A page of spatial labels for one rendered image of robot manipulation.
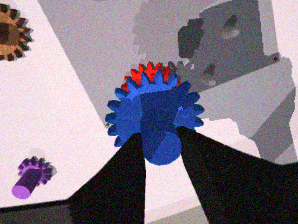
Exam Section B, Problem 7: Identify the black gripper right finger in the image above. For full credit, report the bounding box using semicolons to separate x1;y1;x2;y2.
176;126;298;224

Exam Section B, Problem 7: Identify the brown gear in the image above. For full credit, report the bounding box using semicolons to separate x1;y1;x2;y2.
0;3;32;62

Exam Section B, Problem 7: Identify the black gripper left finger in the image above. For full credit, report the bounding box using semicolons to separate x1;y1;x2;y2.
0;132;146;224

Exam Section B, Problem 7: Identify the blue gear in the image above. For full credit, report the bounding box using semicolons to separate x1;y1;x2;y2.
105;69;205;166

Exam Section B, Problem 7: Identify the purple gear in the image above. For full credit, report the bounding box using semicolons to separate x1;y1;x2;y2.
12;156;53;199

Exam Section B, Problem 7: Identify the red gear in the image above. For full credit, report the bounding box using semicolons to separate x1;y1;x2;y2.
121;61;173;92

